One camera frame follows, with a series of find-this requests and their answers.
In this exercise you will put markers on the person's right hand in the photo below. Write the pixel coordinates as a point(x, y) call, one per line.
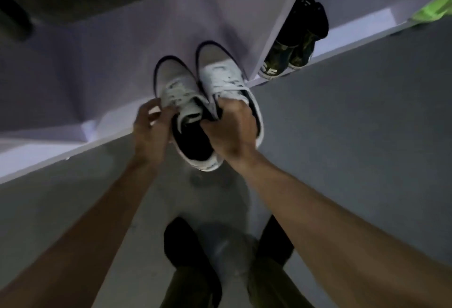
point(235, 133)

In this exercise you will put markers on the person's left hand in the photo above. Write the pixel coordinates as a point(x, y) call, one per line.
point(150, 138)

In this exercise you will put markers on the person's right fingers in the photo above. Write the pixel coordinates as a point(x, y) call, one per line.
point(227, 107)

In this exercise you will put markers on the person's left fingers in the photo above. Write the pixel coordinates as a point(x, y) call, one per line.
point(160, 112)

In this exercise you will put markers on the white sneaker with black lining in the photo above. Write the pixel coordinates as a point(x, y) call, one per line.
point(176, 82)
point(220, 67)

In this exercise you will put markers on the person's right forearm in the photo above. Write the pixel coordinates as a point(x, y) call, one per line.
point(328, 240)

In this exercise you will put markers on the person's left forearm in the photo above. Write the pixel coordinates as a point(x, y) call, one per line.
point(84, 233)

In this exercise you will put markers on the black camouflage sneaker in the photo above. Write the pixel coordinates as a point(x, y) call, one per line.
point(312, 32)
point(282, 53)

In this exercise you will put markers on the white shoe shelf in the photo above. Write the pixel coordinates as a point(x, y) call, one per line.
point(141, 36)

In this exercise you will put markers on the person's black left shoe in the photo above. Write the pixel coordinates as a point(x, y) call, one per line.
point(183, 244)

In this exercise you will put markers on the person's black shoe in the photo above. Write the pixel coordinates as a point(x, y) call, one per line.
point(183, 244)
point(273, 240)

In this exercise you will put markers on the person's black right shoe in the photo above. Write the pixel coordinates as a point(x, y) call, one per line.
point(273, 240)

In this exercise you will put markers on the olive trousers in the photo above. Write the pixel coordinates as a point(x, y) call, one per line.
point(272, 288)

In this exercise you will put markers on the bright green shoe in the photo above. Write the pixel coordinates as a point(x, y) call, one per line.
point(436, 9)

